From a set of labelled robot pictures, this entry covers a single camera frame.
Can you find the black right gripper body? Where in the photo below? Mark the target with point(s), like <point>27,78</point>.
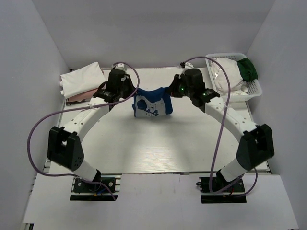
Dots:
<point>180,89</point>

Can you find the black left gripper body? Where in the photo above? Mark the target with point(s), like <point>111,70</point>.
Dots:
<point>127,87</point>

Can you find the blue t shirt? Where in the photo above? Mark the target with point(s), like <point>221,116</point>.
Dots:
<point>152,103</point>

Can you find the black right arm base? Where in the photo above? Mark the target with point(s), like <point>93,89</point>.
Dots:
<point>231,195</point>

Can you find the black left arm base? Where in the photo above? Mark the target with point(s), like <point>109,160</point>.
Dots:
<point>82,191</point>

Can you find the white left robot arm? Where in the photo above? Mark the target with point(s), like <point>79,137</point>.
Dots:
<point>65,143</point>

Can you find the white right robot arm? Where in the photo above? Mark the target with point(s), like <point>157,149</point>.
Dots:
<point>255,141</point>

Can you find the folded white t shirt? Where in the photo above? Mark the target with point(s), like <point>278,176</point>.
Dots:
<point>81,80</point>

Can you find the folded pink t shirt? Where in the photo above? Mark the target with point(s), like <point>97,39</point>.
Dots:
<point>84,96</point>

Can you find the white t shirt in basket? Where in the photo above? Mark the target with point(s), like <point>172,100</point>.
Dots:
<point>237,85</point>

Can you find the dark green t shirt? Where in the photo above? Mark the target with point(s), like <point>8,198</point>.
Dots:
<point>247,70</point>

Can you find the white plastic basket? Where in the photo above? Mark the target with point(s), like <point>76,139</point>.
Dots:
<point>253,88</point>

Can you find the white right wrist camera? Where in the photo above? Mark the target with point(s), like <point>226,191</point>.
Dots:
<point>186,65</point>

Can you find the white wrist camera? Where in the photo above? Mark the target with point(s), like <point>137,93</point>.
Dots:
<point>120,66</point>
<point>186,65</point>

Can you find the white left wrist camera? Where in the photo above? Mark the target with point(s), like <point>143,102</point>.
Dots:
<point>120,66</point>

